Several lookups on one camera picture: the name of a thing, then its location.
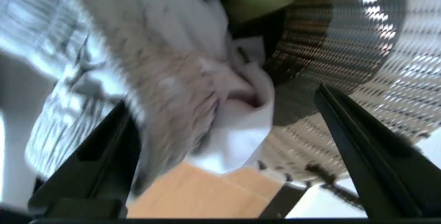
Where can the white laundry basket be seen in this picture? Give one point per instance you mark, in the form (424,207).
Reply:
(396,79)

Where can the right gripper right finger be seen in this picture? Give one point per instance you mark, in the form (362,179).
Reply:
(389,182)

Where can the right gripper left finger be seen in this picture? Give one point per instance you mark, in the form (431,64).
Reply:
(62,189)

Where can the pale grey shorts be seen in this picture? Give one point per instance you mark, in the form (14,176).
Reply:
(165,79)

